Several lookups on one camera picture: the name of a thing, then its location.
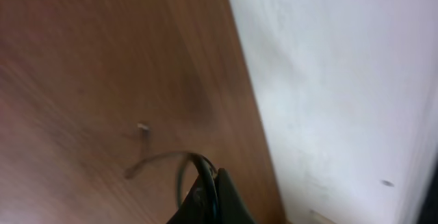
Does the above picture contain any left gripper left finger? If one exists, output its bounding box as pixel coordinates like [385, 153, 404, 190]
[167, 177, 208, 224]

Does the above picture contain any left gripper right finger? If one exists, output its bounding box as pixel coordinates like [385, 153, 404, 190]
[215, 168, 256, 224]

